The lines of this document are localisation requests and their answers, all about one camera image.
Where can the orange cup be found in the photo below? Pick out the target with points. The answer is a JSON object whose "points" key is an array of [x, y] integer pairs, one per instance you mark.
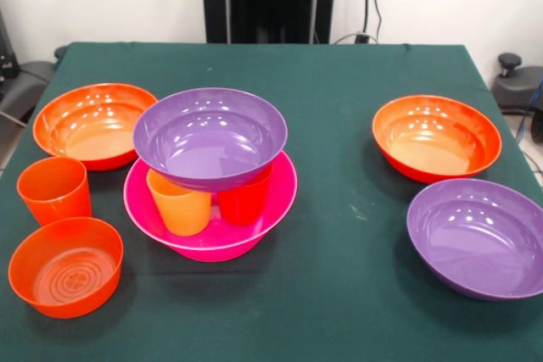
{"points": [[55, 201]]}

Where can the yellow cup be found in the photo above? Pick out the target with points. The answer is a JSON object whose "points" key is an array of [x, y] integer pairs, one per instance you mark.
{"points": [[182, 209]]}

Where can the black pedestal leg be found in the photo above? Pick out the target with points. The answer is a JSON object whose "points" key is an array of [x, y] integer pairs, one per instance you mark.
{"points": [[517, 86], [36, 76]]}

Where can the black side stand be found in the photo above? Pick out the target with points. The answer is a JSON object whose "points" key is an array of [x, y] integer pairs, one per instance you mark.
{"points": [[12, 99]]}

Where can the red cup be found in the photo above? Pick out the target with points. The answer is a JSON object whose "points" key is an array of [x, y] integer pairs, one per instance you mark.
{"points": [[244, 205]]}

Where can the purple bowl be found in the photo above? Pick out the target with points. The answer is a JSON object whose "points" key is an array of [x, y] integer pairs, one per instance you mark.
{"points": [[475, 239], [208, 141]]}

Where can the large pink bowl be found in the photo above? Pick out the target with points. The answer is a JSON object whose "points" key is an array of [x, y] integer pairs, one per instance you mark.
{"points": [[220, 245]]}

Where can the small orange bowl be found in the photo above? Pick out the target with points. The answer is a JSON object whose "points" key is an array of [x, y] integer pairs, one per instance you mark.
{"points": [[63, 277]]}

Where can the large orange bowl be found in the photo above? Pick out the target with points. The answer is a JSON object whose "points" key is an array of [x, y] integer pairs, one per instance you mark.
{"points": [[437, 141], [80, 124]]}

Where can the dark green tablecloth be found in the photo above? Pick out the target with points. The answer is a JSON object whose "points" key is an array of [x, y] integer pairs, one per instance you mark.
{"points": [[271, 307]]}

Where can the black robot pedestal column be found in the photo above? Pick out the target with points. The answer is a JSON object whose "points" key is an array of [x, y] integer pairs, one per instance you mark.
{"points": [[271, 6]]}

